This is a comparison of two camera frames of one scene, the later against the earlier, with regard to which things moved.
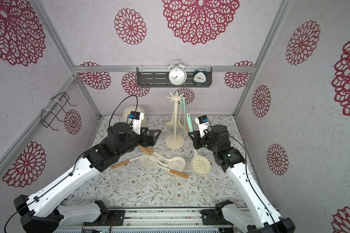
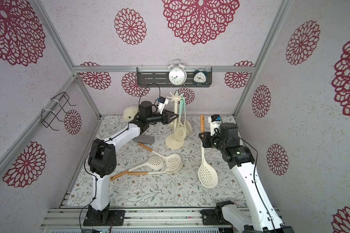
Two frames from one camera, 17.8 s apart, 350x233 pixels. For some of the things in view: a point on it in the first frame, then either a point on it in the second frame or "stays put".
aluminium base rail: (157, 220) stays put
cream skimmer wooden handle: (149, 161) -> (206, 174)
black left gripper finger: (152, 139) -> (168, 114)
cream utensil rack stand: (175, 141) stays put
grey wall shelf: (158, 77) stays put
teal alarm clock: (200, 77) stays put
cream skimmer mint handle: (184, 114) stays put
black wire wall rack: (47, 116) stays put
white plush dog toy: (128, 110) stays put
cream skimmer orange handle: (156, 153) -> (155, 162)
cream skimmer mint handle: (200, 166) -> (180, 132)
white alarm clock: (178, 74) stays put
